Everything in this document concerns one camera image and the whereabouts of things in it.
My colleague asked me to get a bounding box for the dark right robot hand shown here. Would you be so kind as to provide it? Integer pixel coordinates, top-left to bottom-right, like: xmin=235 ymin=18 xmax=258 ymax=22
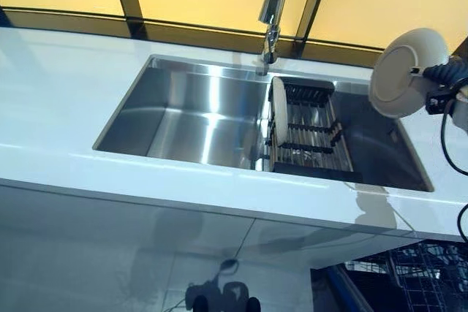
xmin=409 ymin=54 xmax=468 ymax=104

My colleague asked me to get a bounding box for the cream round plate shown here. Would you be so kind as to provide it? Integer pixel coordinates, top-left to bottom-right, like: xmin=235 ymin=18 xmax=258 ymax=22
xmin=368 ymin=27 xmax=449 ymax=119
xmin=272 ymin=76 xmax=290 ymax=149

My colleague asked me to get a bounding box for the black steel sink dish rack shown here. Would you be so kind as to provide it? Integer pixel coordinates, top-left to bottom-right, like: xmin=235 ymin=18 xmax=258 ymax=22
xmin=268 ymin=77 xmax=365 ymax=183

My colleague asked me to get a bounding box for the stainless steel sink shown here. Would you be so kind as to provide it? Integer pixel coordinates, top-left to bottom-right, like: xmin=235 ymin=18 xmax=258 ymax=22
xmin=93 ymin=54 xmax=436 ymax=193

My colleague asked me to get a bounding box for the black robot left foot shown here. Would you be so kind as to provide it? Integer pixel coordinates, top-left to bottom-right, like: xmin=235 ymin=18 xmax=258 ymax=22
xmin=193 ymin=295 xmax=211 ymax=312

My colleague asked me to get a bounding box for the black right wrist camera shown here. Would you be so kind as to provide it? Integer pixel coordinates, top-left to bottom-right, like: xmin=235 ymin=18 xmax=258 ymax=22
xmin=425 ymin=87 xmax=457 ymax=115

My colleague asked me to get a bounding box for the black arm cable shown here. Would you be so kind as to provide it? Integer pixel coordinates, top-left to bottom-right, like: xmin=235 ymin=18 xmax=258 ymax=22
xmin=456 ymin=204 xmax=468 ymax=240

